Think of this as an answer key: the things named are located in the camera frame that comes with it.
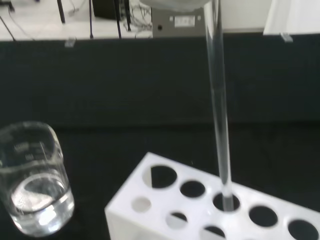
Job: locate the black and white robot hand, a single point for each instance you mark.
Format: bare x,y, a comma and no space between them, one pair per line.
172,3

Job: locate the white test tube rack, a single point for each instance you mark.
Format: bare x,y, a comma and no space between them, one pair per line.
125,212

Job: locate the grey metal control box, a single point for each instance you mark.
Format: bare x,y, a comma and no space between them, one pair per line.
165,30

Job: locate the black metal stand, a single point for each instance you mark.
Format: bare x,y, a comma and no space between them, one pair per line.
91,25

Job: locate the black bench cloth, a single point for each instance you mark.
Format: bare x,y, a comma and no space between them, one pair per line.
125,87

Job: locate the clear cloth clip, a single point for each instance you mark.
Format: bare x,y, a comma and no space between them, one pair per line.
286,37
70,42

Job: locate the black tripod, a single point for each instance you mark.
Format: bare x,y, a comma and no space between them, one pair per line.
61,12

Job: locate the clear glass beaker with water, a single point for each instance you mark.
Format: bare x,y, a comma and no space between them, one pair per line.
42,217

